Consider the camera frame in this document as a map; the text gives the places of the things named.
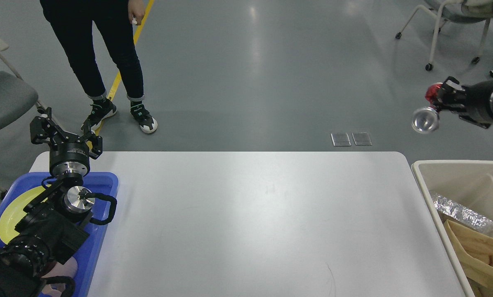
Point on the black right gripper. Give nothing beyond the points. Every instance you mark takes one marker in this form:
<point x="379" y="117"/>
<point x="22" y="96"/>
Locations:
<point x="476" y="100"/>

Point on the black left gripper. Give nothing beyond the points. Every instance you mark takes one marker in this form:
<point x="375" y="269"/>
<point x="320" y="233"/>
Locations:
<point x="65" y="156"/>

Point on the crushed red can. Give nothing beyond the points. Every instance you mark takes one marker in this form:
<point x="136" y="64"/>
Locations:
<point x="425" y="120"/>

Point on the yellow plastic plate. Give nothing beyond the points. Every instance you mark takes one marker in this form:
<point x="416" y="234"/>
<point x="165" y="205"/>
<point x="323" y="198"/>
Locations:
<point x="14" y="212"/>

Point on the foil tray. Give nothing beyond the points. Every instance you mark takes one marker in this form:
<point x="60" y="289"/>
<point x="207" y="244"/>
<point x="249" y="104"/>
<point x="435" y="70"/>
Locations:
<point x="453" y="211"/>

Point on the brown paper bag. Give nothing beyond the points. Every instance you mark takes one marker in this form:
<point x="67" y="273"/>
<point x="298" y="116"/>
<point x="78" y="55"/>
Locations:
<point x="475" y="254"/>

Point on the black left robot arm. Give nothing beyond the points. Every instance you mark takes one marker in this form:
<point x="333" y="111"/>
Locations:
<point x="53" y="228"/>

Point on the person's hand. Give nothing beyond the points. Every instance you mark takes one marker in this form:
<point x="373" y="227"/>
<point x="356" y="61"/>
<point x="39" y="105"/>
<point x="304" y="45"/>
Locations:
<point x="136" y="11"/>

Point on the grey chair with wheels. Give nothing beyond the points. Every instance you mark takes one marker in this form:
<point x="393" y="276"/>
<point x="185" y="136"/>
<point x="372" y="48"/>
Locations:
<point x="16" y="96"/>

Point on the beige waste bin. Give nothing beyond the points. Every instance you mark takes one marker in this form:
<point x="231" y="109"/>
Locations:
<point x="467" y="182"/>

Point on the white office chair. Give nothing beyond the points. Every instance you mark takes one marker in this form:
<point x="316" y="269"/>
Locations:
<point x="454" y="11"/>

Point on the floor outlet plate right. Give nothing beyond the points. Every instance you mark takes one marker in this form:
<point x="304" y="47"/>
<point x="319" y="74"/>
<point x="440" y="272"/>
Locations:
<point x="362" y="139"/>

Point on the floor outlet plate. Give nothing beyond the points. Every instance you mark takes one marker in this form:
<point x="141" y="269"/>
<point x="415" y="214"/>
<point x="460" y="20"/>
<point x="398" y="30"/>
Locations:
<point x="362" y="139"/>
<point x="341" y="139"/>

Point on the floor outlet plate left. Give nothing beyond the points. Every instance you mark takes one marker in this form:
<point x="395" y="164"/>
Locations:
<point x="341" y="139"/>

